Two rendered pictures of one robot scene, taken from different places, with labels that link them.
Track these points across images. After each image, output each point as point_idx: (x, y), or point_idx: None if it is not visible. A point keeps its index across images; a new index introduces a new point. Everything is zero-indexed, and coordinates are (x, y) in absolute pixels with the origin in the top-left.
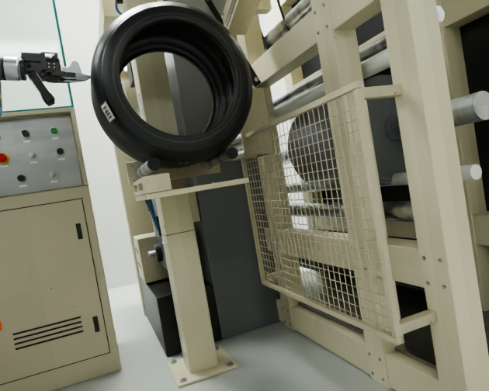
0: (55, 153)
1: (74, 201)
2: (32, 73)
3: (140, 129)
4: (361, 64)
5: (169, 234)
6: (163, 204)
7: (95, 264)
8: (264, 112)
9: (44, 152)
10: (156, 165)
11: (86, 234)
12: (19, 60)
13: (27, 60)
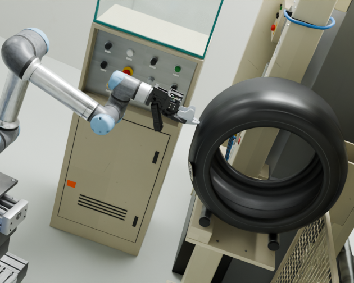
0: (169, 86)
1: (163, 135)
2: (154, 106)
3: (207, 196)
4: None
5: None
6: None
7: (155, 185)
8: None
9: (161, 82)
10: (205, 224)
11: (159, 162)
12: (149, 92)
13: (155, 95)
